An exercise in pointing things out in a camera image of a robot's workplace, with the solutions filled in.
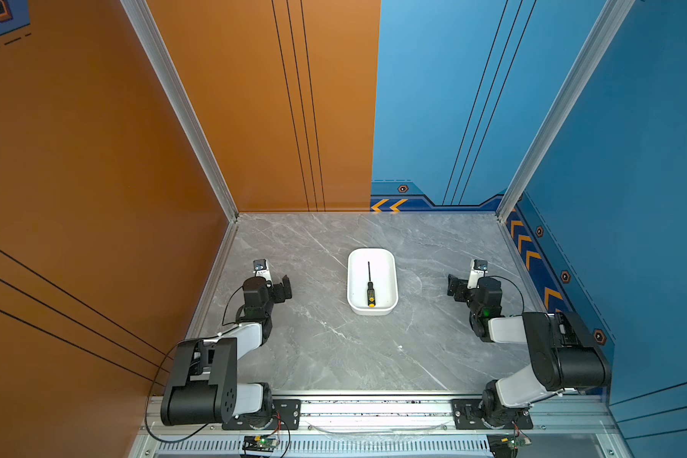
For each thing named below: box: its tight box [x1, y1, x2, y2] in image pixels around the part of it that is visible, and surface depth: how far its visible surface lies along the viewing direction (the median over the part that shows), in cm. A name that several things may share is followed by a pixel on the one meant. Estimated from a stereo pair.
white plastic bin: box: [347, 248, 399, 316], surface depth 98 cm
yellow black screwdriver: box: [367, 261, 376, 309], surface depth 96 cm
